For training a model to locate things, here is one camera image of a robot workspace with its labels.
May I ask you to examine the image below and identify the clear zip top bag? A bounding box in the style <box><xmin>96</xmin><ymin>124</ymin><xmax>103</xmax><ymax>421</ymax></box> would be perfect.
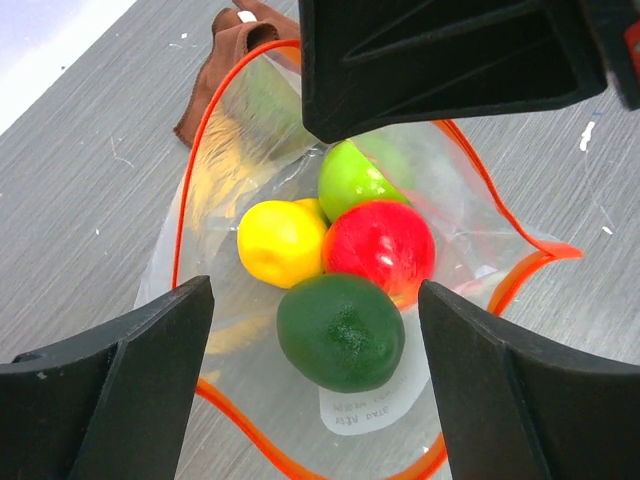
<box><xmin>136</xmin><ymin>40</ymin><xmax>580</xmax><ymax>479</ymax></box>

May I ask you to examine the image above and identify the orange yellow fruit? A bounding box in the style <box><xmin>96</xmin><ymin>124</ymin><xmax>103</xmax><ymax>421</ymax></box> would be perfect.
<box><xmin>237</xmin><ymin>198</ymin><xmax>328</xmax><ymax>289</ymax></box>

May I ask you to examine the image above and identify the dark green lime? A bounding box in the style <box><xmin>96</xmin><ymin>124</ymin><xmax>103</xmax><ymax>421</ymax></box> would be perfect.
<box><xmin>276</xmin><ymin>274</ymin><xmax>406</xmax><ymax>394</ymax></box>

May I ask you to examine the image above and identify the red tomato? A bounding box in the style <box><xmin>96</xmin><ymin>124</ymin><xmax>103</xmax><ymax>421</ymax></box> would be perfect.
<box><xmin>322</xmin><ymin>200</ymin><xmax>436</xmax><ymax>310</ymax></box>

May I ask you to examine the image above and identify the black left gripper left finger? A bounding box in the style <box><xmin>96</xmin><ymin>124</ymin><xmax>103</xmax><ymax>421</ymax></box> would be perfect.
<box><xmin>1</xmin><ymin>276</ymin><xmax>214</xmax><ymax>479</ymax></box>

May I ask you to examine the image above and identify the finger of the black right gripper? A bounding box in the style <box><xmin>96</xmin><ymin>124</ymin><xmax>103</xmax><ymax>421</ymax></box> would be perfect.
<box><xmin>298</xmin><ymin>1</ymin><xmax>607</xmax><ymax>143</ymax></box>

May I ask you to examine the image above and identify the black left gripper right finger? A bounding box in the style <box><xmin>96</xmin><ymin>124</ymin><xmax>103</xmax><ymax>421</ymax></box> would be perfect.
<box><xmin>418</xmin><ymin>281</ymin><xmax>639</xmax><ymax>479</ymax></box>

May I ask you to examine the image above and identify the brown cloth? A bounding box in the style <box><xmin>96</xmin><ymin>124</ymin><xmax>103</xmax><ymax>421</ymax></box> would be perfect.
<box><xmin>173</xmin><ymin>0</ymin><xmax>302</xmax><ymax>150</ymax></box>

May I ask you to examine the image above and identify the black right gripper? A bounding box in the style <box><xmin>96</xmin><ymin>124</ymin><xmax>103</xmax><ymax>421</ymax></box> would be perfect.
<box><xmin>580</xmin><ymin>0</ymin><xmax>639</xmax><ymax>110</ymax></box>

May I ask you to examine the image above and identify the light green apple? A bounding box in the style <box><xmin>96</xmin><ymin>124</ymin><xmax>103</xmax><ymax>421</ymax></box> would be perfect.
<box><xmin>317</xmin><ymin>140</ymin><xmax>409</xmax><ymax>222</ymax></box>

